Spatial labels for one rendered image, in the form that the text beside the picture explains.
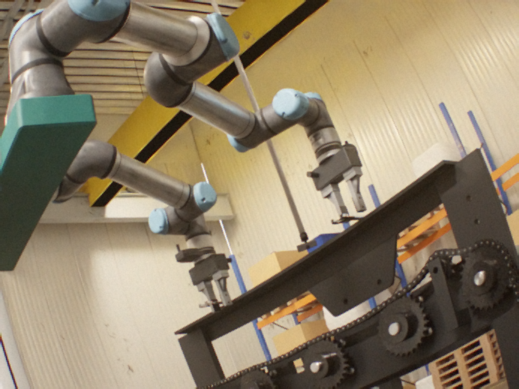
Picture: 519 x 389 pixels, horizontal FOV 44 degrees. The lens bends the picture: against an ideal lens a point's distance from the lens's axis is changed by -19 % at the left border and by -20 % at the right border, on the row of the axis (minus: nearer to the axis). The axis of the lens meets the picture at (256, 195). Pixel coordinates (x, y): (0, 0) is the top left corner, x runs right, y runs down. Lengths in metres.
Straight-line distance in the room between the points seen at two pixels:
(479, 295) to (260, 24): 8.85
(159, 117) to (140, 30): 10.56
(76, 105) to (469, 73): 11.26
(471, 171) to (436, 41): 11.01
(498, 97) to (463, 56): 1.06
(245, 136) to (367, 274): 0.47
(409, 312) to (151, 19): 0.94
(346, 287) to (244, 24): 8.70
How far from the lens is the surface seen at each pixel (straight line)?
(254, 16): 10.38
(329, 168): 1.86
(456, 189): 1.73
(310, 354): 2.01
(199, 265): 2.23
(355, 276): 1.96
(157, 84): 1.54
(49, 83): 1.16
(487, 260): 1.62
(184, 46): 1.42
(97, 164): 1.92
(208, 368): 2.43
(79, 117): 1.13
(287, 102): 1.79
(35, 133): 1.11
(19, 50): 1.24
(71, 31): 1.18
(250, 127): 1.81
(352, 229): 1.88
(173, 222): 2.16
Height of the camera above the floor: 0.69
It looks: 19 degrees up
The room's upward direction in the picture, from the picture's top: 19 degrees counter-clockwise
